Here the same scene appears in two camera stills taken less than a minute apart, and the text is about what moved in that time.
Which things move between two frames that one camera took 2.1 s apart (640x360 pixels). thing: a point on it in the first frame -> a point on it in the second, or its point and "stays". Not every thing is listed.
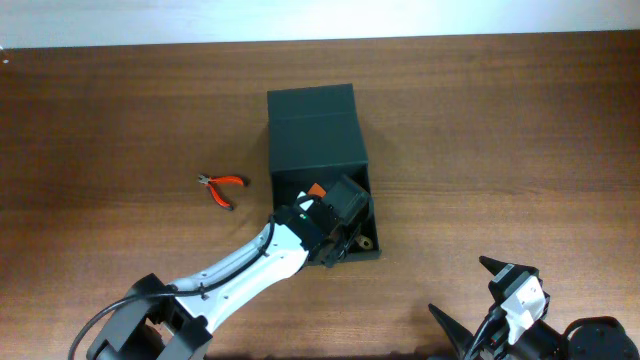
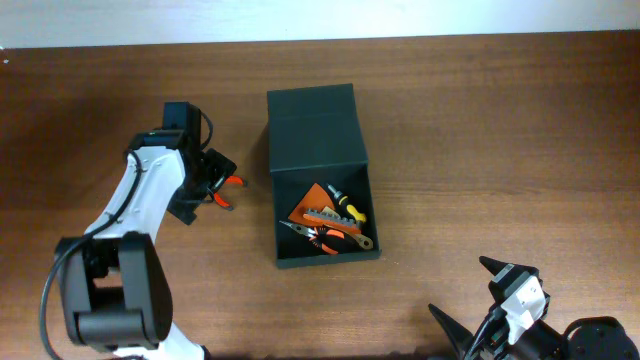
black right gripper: x=458 y=334 stays
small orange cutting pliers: x=240 y=179 stays
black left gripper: x=338 y=249 -> x=219 y=168
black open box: x=315 y=138 stays
